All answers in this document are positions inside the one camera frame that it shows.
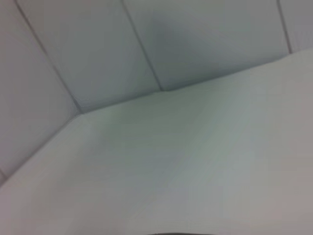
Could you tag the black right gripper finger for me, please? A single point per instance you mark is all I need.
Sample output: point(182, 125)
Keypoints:
point(168, 234)

